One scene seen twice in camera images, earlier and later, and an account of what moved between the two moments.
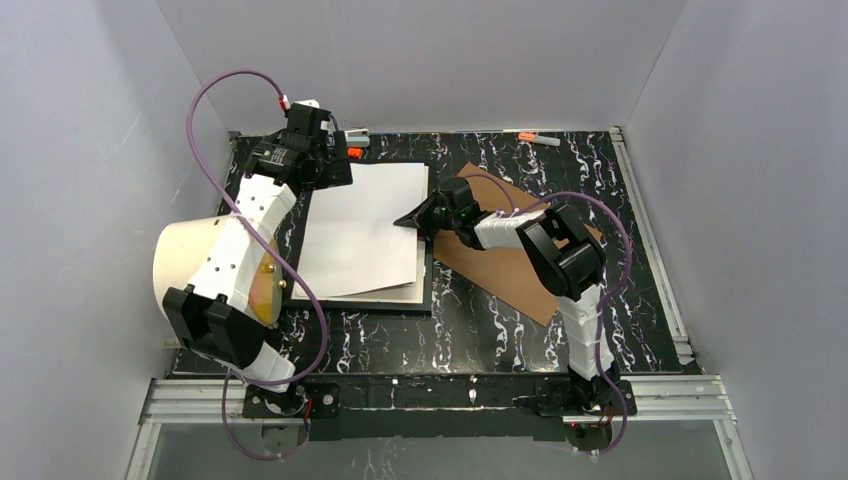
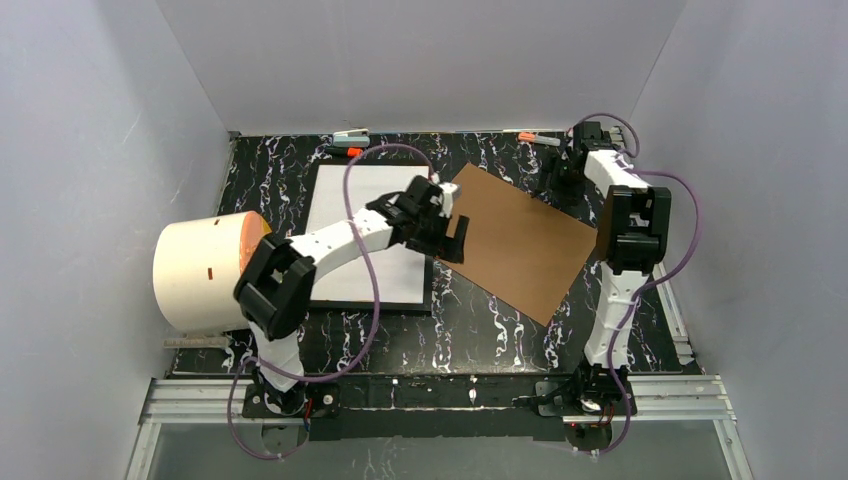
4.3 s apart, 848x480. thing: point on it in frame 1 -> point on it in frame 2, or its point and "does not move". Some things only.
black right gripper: [432, 212] -> [561, 175]
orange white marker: [540, 139] does not move
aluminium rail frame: [694, 399] does not move
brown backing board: [506, 273] does not move
